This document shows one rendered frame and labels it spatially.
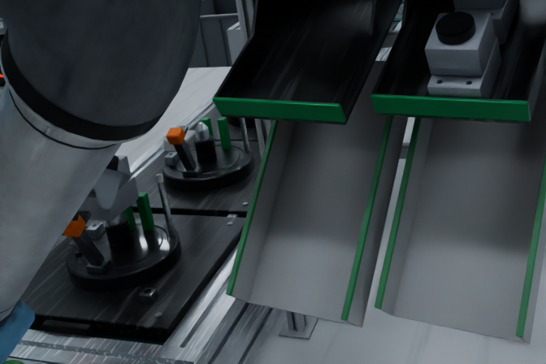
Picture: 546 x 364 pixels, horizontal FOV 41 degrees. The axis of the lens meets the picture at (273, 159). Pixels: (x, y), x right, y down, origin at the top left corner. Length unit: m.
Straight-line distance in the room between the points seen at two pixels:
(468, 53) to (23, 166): 0.34
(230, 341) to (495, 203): 0.32
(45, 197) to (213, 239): 0.50
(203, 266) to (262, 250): 0.13
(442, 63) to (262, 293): 0.31
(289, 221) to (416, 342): 0.23
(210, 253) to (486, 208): 0.35
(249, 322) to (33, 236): 0.43
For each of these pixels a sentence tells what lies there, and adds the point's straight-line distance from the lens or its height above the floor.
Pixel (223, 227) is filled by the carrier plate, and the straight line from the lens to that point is 0.96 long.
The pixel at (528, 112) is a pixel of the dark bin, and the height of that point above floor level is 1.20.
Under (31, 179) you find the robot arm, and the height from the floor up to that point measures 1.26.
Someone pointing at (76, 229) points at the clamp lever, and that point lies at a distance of 0.84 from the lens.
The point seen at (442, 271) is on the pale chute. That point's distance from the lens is 0.72.
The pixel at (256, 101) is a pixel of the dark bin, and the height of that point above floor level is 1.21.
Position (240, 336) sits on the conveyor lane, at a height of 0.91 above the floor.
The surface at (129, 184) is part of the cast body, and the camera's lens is 0.90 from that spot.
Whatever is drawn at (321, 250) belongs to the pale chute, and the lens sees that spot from 0.75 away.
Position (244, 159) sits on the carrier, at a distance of 1.10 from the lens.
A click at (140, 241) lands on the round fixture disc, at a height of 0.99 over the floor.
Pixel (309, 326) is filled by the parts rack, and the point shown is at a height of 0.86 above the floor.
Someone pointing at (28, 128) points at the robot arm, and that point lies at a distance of 0.42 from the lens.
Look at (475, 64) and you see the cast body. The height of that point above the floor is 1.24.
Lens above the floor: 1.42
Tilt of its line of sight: 23 degrees down
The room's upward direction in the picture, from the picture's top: 9 degrees counter-clockwise
